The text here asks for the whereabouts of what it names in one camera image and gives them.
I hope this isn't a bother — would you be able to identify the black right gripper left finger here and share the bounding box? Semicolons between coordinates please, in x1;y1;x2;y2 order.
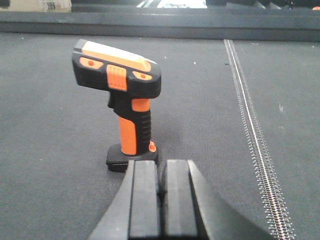
88;160;161;240

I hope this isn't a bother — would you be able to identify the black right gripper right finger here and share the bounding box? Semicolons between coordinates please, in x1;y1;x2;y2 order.
162;159;273;240

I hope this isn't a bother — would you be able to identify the orange black barcode scanner gun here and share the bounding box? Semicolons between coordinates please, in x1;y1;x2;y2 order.
72;39;162;173

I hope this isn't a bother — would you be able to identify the metal belt lacing seam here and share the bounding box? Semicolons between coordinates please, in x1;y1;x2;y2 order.
223;39;296;240

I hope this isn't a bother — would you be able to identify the stacked cardboard boxes background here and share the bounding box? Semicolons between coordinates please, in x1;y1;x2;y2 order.
0;0;72;13

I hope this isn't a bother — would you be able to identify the dark conveyor side rail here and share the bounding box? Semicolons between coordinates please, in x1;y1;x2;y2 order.
0;9;320;42

